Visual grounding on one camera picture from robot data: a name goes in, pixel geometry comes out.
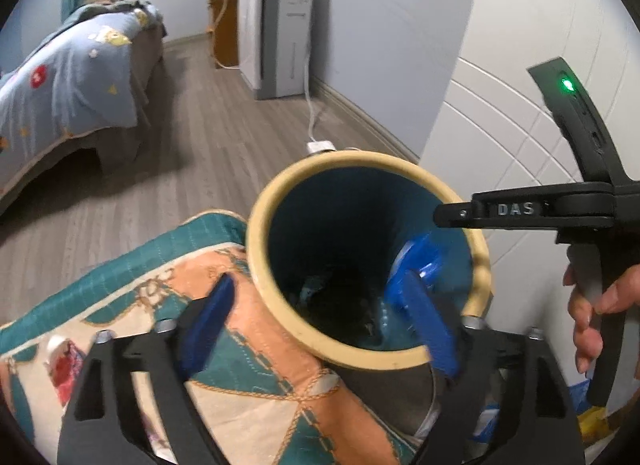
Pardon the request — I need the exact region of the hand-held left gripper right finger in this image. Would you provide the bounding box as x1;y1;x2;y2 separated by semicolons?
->
402;269;586;465

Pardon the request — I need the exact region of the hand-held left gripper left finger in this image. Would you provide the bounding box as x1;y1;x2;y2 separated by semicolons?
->
56;274;236;465

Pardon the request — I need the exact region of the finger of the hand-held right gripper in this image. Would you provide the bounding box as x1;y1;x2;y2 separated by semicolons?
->
432;182;614;232

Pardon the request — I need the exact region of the blue plastic wrapper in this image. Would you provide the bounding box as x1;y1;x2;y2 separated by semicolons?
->
385;234;443;311

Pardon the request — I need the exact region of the blue bin with yellow rim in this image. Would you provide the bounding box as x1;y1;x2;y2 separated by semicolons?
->
246;150;493;438

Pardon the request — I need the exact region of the person's right hand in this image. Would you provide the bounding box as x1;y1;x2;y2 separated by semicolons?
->
563;265;640;374

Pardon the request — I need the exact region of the white panelled wardrobe door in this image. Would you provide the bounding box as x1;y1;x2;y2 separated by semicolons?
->
419;0;640;465

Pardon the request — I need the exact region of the patterned teal orange rug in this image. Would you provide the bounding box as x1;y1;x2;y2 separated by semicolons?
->
0;210;416;465

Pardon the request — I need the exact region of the red white snack packet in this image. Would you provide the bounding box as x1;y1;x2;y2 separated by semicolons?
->
44;335;86;406

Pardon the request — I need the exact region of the yellow packet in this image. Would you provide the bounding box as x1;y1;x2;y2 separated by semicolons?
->
575;380;619;446

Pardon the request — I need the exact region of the brown bed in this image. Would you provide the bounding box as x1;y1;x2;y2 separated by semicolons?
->
0;0;168;218

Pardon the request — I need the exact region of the grey white air purifier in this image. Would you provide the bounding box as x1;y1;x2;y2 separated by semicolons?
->
237;0;316;101

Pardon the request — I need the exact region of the blue printed blanket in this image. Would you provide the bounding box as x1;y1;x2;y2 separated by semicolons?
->
0;0;163;186

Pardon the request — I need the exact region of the wooden cabinet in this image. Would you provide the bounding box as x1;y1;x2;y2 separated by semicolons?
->
207;0;241;68

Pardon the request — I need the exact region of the white power cable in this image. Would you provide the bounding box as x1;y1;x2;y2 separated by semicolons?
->
303;45;322;144

